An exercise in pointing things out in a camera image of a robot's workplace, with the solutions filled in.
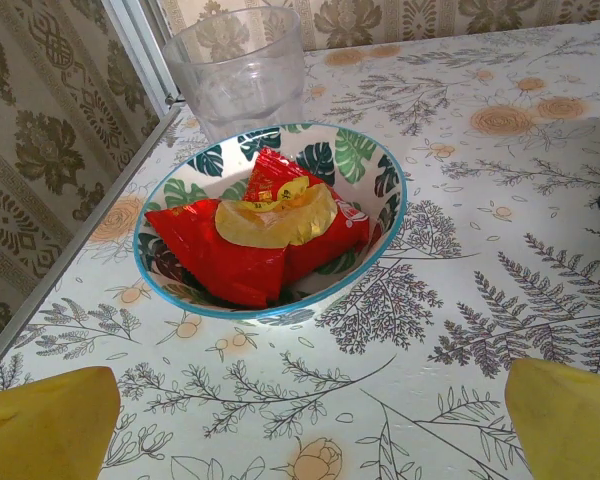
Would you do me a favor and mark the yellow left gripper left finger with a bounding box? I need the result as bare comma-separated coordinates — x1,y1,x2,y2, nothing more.
0,366,122,480

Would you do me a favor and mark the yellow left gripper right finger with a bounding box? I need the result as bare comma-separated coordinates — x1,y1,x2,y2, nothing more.
505,356,600,480

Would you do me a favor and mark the red snack packet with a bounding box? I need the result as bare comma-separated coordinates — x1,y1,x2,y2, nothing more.
241,146,372,287
144,198,289,309

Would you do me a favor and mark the yellow snack packet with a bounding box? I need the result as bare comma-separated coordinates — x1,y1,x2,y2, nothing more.
214,181,339,250

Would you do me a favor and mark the small glass bowl with candy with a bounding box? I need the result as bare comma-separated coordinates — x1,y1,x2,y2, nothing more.
132,122,409,321

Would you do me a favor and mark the clear plastic cup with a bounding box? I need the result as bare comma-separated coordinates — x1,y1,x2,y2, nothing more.
161,5,307,144

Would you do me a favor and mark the aluminium table edge rail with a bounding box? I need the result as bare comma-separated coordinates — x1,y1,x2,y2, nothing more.
0,102,184,384

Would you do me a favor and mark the aluminium frame post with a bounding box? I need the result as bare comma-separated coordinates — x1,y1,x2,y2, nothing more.
101,0,182,107

